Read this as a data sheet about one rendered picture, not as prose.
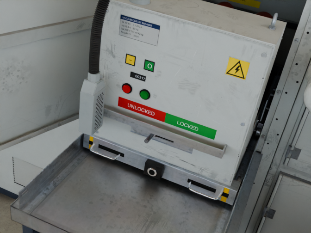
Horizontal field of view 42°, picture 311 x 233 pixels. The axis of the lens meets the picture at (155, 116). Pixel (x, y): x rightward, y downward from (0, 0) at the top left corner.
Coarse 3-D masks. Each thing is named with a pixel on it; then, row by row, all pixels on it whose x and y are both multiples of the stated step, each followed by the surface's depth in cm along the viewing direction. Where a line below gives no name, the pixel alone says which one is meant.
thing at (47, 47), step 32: (0, 0) 115; (32, 0) 123; (64, 0) 131; (96, 0) 142; (0, 32) 119; (32, 32) 126; (64, 32) 135; (0, 64) 124; (32, 64) 134; (64, 64) 144; (0, 96) 130; (32, 96) 140; (64, 96) 151; (0, 128) 136; (32, 128) 147
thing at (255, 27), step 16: (112, 0) 112; (128, 0) 114; (160, 0) 118; (176, 0) 120; (192, 0) 123; (176, 16) 107; (192, 16) 110; (208, 16) 112; (224, 16) 114; (240, 16) 116; (256, 16) 118; (224, 32) 103; (240, 32) 105; (256, 32) 106; (272, 32) 108; (272, 64) 118; (256, 112) 127; (240, 160) 132
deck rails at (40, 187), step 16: (80, 144) 139; (256, 144) 148; (64, 160) 132; (80, 160) 136; (48, 176) 125; (64, 176) 129; (32, 192) 119; (48, 192) 122; (240, 192) 134; (32, 208) 116; (224, 208) 127; (224, 224) 121
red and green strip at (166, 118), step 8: (120, 104) 127; (128, 104) 126; (136, 104) 124; (144, 112) 125; (152, 112) 123; (160, 112) 122; (160, 120) 124; (168, 120) 122; (176, 120) 121; (184, 120) 120; (184, 128) 121; (192, 128) 120; (200, 128) 119; (208, 128) 118; (208, 136) 119
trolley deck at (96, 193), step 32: (96, 160) 138; (256, 160) 151; (64, 192) 124; (96, 192) 125; (128, 192) 127; (160, 192) 129; (192, 192) 131; (32, 224) 116; (64, 224) 113; (96, 224) 115; (128, 224) 116; (160, 224) 118; (192, 224) 120
